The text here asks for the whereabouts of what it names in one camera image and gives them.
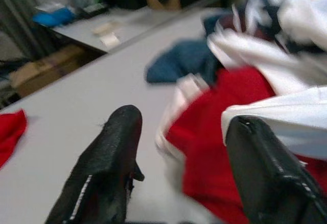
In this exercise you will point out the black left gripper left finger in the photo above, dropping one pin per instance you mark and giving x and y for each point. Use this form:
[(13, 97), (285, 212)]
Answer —
[(107, 157)]

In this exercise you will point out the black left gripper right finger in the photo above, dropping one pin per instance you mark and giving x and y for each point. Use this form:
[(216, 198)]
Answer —
[(263, 170)]

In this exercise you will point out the red jacket with white stripes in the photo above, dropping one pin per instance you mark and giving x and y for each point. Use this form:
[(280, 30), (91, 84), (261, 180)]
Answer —
[(10, 137)]

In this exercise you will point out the red garment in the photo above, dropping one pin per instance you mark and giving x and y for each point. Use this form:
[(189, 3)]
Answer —
[(217, 132)]

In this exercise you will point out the brown cardboard box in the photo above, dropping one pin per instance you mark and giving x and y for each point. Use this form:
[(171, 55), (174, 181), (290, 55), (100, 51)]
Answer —
[(43, 73)]

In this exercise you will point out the dark teal garment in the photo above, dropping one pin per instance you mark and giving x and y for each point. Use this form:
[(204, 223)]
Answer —
[(173, 63)]

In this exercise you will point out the grey side table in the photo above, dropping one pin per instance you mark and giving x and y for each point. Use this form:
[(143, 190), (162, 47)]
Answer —
[(84, 30)]

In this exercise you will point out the blue object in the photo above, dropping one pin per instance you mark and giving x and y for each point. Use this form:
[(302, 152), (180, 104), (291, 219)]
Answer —
[(53, 17)]

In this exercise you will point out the white garment with dark print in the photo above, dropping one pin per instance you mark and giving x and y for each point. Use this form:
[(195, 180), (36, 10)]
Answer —
[(301, 12)]

